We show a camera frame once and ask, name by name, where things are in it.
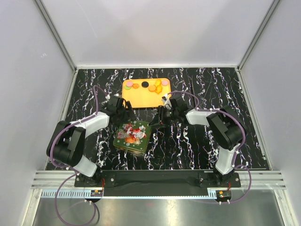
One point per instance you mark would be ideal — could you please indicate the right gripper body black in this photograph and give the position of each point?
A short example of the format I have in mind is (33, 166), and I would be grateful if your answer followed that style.
(171, 115)

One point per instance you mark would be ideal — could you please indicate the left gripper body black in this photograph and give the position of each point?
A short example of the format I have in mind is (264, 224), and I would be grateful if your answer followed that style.
(123, 115)

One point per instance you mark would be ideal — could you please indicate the gold tin lid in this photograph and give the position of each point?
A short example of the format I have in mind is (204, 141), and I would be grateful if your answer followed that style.
(134, 132)

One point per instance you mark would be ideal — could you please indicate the gold square cookie tin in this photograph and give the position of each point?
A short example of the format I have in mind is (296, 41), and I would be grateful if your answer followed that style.
(133, 148)

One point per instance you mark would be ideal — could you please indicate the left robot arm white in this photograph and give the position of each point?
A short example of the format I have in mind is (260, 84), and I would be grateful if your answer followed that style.
(68, 140)

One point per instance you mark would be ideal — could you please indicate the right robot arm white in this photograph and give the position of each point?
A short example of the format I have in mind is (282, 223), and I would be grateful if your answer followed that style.
(228, 130)

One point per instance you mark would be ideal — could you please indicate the yellow serving tray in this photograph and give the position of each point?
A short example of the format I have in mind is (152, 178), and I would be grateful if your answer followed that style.
(142, 97)

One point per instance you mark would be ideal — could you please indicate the green macaron cookie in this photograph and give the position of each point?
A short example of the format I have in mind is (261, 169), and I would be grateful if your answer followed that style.
(127, 87)

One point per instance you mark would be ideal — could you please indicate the yellow flower shaped cookie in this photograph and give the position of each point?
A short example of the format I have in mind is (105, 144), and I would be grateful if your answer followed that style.
(158, 89)

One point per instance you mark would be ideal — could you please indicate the orange swirl cookie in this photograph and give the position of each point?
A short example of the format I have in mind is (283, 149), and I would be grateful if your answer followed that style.
(135, 86)

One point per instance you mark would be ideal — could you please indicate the pink macaron cookie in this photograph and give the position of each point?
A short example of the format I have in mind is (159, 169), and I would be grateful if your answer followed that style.
(129, 83)

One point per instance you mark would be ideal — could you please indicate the pink macaron top right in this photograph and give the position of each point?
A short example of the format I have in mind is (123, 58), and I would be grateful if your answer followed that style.
(164, 82)

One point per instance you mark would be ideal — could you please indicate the orange half cookie top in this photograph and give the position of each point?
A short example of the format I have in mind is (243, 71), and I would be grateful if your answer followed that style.
(158, 83)

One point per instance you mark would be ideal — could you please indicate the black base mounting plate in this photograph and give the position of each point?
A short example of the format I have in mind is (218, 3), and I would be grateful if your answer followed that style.
(202, 178)

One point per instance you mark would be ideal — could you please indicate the aluminium frame rail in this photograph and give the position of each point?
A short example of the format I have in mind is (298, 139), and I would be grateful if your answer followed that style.
(81, 186)

